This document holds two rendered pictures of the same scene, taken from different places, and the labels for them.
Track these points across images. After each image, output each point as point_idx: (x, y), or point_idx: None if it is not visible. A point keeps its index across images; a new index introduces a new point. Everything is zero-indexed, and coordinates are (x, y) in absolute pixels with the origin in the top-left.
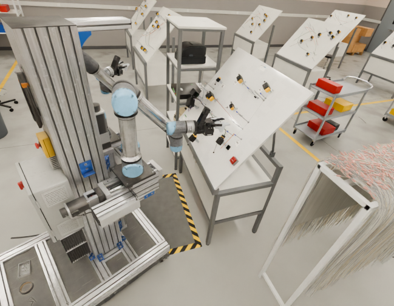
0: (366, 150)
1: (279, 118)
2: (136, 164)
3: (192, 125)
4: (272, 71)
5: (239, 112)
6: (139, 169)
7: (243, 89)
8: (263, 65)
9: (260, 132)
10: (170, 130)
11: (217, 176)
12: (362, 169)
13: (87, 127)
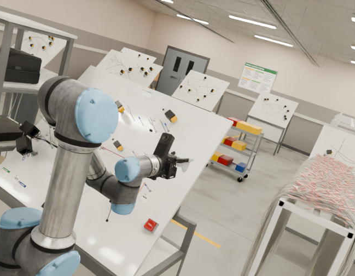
0: (303, 179)
1: (201, 155)
2: (74, 251)
3: (157, 162)
4: (165, 98)
5: (130, 152)
6: (77, 262)
7: (123, 121)
8: (147, 90)
9: (179, 176)
10: (134, 171)
11: (124, 259)
12: (327, 196)
13: None
